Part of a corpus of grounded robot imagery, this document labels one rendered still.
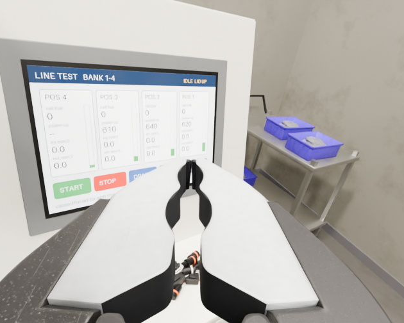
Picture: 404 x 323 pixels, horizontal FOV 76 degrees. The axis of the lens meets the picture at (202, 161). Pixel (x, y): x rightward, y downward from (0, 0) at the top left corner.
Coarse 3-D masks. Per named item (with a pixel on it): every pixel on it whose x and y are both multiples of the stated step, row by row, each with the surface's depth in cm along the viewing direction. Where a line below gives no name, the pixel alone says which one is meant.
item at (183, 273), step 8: (192, 256) 63; (176, 264) 63; (184, 264) 61; (192, 264) 62; (176, 272) 59; (184, 272) 60; (192, 272) 61; (176, 280) 58; (184, 280) 60; (192, 280) 60; (176, 288) 57; (176, 296) 56
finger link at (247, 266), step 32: (192, 160) 12; (224, 192) 10; (256, 192) 10; (224, 224) 8; (256, 224) 8; (224, 256) 7; (256, 256) 7; (288, 256) 7; (224, 288) 6; (256, 288) 6; (288, 288) 6
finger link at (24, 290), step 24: (96, 216) 8; (48, 240) 7; (72, 240) 7; (24, 264) 7; (48, 264) 7; (0, 288) 6; (24, 288) 6; (48, 288) 6; (0, 312) 6; (24, 312) 6; (48, 312) 6; (72, 312) 6; (96, 312) 6
